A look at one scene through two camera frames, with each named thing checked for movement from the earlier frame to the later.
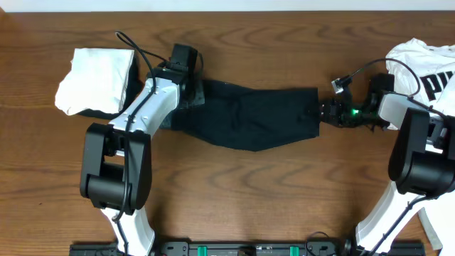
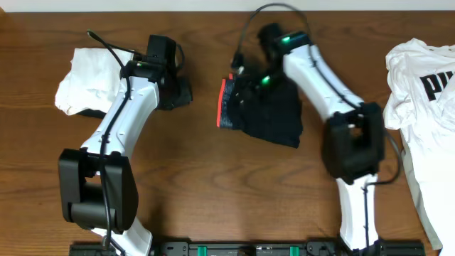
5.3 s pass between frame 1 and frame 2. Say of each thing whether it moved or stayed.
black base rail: stayed
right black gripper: moved
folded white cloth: stayed
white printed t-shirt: stayed
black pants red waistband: moved
